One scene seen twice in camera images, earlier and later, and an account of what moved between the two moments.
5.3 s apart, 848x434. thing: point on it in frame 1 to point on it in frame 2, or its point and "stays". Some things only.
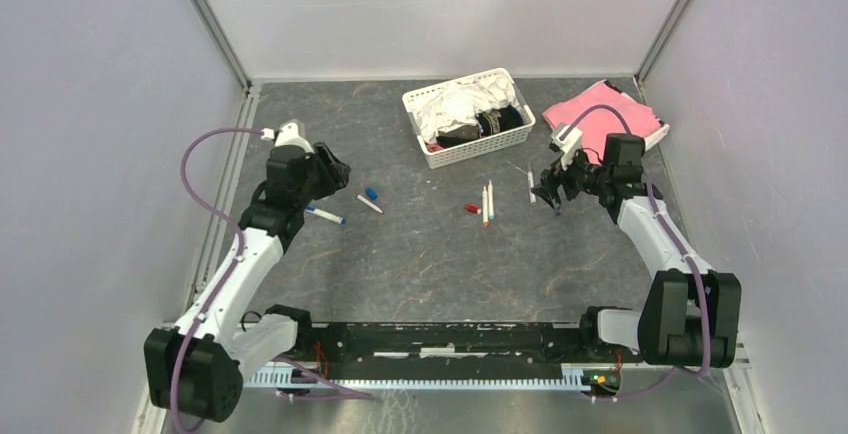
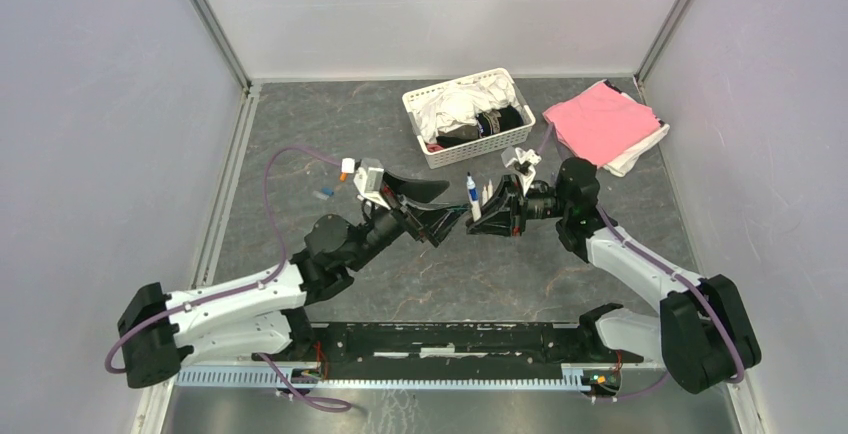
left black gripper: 335,174 to 427,220
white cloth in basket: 461,104 stays
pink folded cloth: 598,125 stays
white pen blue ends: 326,215 to 474,199
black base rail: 453,350 stays
